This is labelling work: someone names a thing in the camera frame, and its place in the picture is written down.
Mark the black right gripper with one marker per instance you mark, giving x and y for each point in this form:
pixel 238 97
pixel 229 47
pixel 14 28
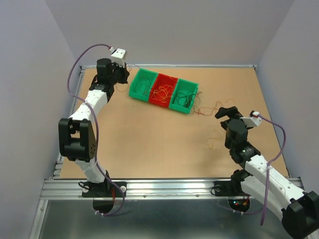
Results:
pixel 230 112

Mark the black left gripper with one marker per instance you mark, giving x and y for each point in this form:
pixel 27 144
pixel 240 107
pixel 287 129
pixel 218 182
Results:
pixel 124 71

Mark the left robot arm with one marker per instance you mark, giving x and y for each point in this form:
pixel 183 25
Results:
pixel 77 138

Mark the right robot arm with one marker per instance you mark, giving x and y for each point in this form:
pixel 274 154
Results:
pixel 296 209

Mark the green far bin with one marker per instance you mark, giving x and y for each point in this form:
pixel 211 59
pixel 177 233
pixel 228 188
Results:
pixel 142 84

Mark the red middle bin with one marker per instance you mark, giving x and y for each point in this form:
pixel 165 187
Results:
pixel 162 90

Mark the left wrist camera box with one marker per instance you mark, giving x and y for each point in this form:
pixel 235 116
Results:
pixel 118 56

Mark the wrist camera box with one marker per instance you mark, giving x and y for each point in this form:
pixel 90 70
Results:
pixel 118 56
pixel 254 120

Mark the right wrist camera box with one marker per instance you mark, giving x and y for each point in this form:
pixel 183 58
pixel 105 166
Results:
pixel 254 120

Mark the green bin near cables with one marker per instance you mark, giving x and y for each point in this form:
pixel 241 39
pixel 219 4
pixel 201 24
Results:
pixel 183 96

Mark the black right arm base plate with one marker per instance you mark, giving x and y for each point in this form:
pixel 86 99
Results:
pixel 227 189

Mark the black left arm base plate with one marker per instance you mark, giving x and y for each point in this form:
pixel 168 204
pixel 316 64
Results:
pixel 98 190

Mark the aluminium front rail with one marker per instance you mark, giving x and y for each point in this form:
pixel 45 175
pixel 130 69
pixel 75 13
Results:
pixel 137 189

